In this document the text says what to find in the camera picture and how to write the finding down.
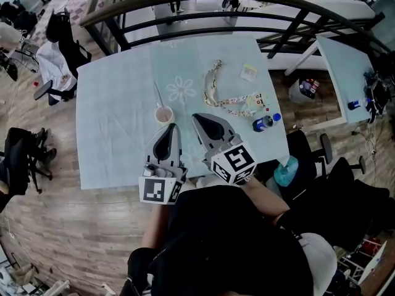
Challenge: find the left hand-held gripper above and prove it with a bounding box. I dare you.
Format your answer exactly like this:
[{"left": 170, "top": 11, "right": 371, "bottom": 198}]
[{"left": 138, "top": 123, "right": 188, "bottom": 206}]

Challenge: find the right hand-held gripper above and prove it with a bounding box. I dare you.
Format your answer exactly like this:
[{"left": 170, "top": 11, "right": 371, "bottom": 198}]
[{"left": 191, "top": 112, "right": 258, "bottom": 186}]

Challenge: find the white paper cup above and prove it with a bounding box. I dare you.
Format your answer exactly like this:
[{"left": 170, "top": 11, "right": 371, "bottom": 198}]
[{"left": 154, "top": 105, "right": 176, "bottom": 128}]

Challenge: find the clear plastic straw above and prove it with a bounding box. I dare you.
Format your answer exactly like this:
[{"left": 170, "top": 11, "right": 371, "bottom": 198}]
[{"left": 153, "top": 81, "right": 165, "bottom": 110}]

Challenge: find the person's right forearm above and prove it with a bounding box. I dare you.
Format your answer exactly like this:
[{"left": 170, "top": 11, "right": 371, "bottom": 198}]
[{"left": 239, "top": 174, "right": 291, "bottom": 226}]

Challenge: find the person's left forearm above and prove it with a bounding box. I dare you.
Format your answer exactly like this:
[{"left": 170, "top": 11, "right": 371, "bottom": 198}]
[{"left": 141, "top": 202, "right": 171, "bottom": 250}]

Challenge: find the banana peel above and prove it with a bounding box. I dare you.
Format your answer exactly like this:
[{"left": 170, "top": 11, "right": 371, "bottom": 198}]
[{"left": 202, "top": 59, "right": 225, "bottom": 107}]

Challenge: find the blue plastic bottle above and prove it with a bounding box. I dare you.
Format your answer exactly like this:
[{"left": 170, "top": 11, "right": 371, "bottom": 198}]
[{"left": 252, "top": 112, "right": 283, "bottom": 133}]

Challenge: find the cartoon character card holder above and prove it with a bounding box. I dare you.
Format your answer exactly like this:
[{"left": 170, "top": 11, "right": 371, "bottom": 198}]
[{"left": 246, "top": 91, "right": 270, "bottom": 111}]

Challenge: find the light blue floral tablecloth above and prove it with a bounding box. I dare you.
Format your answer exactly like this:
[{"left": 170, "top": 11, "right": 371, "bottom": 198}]
[{"left": 75, "top": 35, "right": 291, "bottom": 191}]

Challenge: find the small white packet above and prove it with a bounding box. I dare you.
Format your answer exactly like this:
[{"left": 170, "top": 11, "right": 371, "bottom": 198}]
[{"left": 239, "top": 62, "right": 259, "bottom": 82}]

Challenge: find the teal plastic bag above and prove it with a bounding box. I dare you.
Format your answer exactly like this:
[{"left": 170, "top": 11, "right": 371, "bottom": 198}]
[{"left": 273, "top": 155, "right": 300, "bottom": 188}]

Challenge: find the black office chair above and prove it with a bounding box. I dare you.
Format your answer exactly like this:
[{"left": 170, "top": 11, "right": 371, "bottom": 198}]
[
  {"left": 0, "top": 126, "right": 58, "bottom": 197},
  {"left": 33, "top": 8, "right": 93, "bottom": 106},
  {"left": 320, "top": 155, "right": 391, "bottom": 252},
  {"left": 286, "top": 129, "right": 334, "bottom": 184}
]

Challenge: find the grey trash bin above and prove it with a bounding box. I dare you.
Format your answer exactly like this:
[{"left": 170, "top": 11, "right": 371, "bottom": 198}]
[{"left": 288, "top": 78, "right": 321, "bottom": 105}]

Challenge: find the person's black shirt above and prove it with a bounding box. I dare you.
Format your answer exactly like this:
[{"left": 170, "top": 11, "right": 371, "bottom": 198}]
[{"left": 119, "top": 184, "right": 316, "bottom": 296}]

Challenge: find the white cloth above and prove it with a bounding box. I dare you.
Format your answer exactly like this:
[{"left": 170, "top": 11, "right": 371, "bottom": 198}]
[{"left": 36, "top": 41, "right": 78, "bottom": 102}]

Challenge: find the white side table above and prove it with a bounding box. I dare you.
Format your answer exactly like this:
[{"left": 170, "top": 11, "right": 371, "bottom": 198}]
[{"left": 283, "top": 35, "right": 376, "bottom": 133}]

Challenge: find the person's grey trouser leg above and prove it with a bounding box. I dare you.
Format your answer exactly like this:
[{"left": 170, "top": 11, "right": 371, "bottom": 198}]
[{"left": 298, "top": 232, "right": 338, "bottom": 296}]

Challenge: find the patterned lanyard strap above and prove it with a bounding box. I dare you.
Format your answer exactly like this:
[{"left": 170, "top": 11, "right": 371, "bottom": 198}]
[{"left": 215, "top": 94, "right": 257, "bottom": 117}]

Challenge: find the pile of black cables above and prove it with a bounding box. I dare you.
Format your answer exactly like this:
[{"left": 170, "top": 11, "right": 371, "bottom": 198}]
[{"left": 363, "top": 68, "right": 392, "bottom": 125}]

